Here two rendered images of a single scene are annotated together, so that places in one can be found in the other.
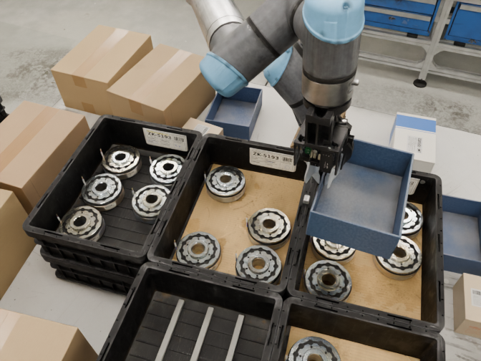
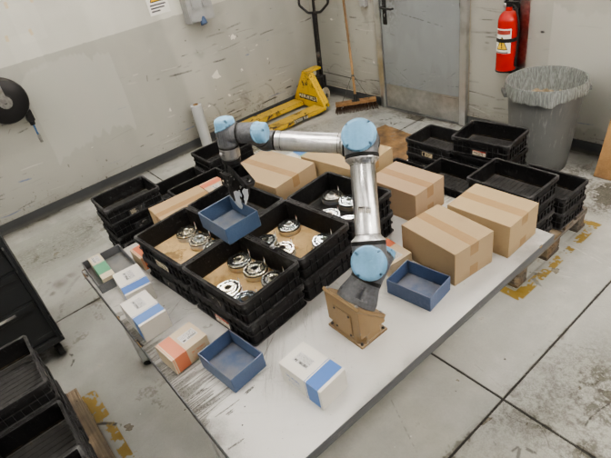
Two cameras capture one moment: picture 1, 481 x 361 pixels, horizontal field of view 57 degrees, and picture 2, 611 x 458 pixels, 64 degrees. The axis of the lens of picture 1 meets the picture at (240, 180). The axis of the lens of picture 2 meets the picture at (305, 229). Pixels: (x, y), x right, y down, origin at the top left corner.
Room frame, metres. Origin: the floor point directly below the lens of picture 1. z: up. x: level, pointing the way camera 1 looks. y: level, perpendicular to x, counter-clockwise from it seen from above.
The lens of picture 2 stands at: (1.66, -1.42, 2.08)
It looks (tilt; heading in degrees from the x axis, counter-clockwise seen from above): 34 degrees down; 124
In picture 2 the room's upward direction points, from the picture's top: 11 degrees counter-clockwise
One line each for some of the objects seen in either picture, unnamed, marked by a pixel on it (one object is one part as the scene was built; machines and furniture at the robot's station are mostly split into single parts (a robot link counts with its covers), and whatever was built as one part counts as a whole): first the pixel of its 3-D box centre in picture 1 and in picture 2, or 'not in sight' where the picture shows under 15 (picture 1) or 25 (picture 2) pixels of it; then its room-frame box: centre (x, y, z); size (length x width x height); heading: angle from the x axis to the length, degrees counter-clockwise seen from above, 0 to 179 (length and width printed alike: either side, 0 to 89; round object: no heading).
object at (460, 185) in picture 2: not in sight; (451, 196); (0.98, 1.34, 0.31); 0.40 x 0.30 x 0.34; 158
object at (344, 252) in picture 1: (334, 240); (255, 268); (0.56, -0.22, 0.86); 0.10 x 0.10 x 0.01
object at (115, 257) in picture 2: not in sight; (110, 267); (-0.29, -0.29, 0.73); 0.27 x 0.20 x 0.05; 156
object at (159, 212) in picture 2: not in sight; (186, 215); (-0.12, 0.14, 0.78); 0.30 x 0.22 x 0.16; 65
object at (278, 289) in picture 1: (238, 203); (292, 229); (0.63, 0.01, 0.92); 0.40 x 0.30 x 0.02; 163
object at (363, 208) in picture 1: (361, 193); (229, 218); (0.51, -0.22, 1.10); 0.20 x 0.15 x 0.07; 159
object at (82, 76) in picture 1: (108, 70); (491, 219); (1.36, 0.47, 0.78); 0.30 x 0.22 x 0.16; 159
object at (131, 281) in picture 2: not in sight; (135, 286); (-0.03, -0.38, 0.74); 0.20 x 0.12 x 0.09; 153
